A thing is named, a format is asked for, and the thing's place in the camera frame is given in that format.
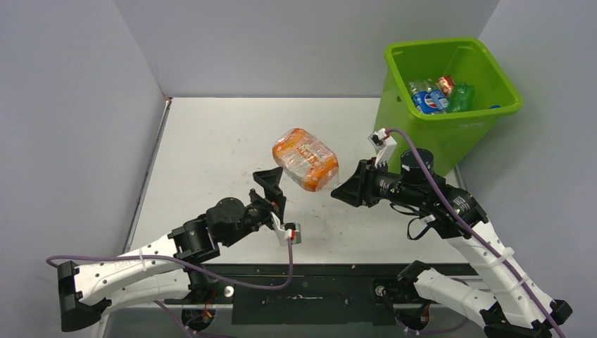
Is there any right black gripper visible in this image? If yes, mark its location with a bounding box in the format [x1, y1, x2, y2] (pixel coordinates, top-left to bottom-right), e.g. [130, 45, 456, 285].
[332, 157, 423, 208]

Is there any blue label crushed bottle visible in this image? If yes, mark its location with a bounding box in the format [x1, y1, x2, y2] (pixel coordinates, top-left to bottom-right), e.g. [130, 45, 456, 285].
[429, 88, 449, 111]

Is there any pepsi bottle blue cap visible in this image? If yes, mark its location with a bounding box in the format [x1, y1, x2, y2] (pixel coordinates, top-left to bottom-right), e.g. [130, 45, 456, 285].
[408, 80, 440, 115]

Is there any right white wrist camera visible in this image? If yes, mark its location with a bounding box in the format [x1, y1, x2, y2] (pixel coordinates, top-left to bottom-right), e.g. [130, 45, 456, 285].
[368, 128, 397, 168]

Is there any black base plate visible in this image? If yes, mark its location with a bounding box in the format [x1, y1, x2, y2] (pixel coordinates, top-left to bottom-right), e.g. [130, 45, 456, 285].
[165, 264, 426, 325]

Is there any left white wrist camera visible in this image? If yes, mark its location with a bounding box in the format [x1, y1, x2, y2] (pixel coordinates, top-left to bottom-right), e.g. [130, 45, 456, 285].
[270, 212, 302, 246]

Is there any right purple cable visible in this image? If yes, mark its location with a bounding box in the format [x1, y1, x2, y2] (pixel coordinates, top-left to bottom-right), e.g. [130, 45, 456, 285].
[384, 128, 567, 338]

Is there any crushed red label bottle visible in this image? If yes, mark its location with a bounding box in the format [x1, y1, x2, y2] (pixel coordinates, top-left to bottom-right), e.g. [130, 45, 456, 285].
[436, 75, 455, 98]

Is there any green soda bottle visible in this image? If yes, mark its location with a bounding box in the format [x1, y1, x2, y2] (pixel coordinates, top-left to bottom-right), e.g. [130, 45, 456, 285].
[446, 82, 476, 113]

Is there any large orange tea bottle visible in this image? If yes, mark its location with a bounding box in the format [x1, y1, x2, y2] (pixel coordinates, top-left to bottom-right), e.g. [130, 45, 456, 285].
[272, 128, 339, 192]

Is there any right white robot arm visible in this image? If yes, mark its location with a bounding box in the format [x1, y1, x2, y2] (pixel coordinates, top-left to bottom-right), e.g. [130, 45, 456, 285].
[331, 148, 572, 337]

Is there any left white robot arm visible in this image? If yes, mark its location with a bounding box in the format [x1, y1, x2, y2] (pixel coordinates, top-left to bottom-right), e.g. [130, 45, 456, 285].
[46, 167, 297, 332]

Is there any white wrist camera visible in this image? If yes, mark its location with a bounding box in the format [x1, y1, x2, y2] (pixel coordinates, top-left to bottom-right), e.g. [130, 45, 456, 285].
[368, 128, 397, 168]
[270, 212, 302, 246]

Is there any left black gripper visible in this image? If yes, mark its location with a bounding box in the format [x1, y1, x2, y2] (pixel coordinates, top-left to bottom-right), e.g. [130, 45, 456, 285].
[221, 168, 287, 247]

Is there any green plastic bin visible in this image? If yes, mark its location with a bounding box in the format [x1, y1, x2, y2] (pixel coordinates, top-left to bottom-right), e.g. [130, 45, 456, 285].
[374, 37, 523, 175]

